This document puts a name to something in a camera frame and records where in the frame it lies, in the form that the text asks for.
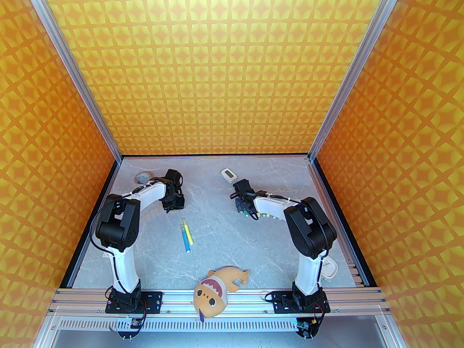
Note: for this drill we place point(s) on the light blue marker pen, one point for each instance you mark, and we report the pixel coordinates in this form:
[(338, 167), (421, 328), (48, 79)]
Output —
[(186, 241)]

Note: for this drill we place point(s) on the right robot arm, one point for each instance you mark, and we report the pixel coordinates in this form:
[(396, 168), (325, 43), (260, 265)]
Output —
[(311, 230)]

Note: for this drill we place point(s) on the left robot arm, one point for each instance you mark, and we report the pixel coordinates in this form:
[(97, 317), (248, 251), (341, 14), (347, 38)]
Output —
[(117, 227)]

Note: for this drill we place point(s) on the white digital timer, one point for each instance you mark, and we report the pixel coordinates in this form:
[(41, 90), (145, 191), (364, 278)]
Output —
[(228, 175)]

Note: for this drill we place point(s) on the white tape roll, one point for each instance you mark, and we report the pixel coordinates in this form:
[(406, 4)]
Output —
[(137, 177)]

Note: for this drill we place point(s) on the black table edge strip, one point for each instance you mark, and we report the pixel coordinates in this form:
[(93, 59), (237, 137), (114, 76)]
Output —
[(214, 155), (108, 183), (325, 183)]

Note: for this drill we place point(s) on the orange shark plush toy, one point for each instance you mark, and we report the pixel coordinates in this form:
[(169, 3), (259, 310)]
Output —
[(212, 292)]

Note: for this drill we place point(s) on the white plastic device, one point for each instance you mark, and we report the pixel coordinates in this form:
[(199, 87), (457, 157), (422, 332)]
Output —
[(330, 269)]

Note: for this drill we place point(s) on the small controller board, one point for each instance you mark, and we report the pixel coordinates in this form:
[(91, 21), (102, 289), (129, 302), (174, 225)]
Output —
[(135, 323), (302, 325)]

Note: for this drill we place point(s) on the grey metal panel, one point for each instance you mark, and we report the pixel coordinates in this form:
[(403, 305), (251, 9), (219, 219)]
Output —
[(217, 340)]

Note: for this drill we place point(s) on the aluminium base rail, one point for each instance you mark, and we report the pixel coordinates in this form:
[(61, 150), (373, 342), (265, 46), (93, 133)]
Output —
[(177, 299)]

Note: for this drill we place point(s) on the aluminium side rail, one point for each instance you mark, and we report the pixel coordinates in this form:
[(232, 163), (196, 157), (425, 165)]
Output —
[(359, 277)]

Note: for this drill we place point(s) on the black bracket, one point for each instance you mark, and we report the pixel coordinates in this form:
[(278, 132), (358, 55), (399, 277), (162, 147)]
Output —
[(308, 334), (127, 334)]

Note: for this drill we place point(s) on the aluminium frame post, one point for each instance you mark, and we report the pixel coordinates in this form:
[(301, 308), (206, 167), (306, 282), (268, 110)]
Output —
[(75, 71), (355, 67)]

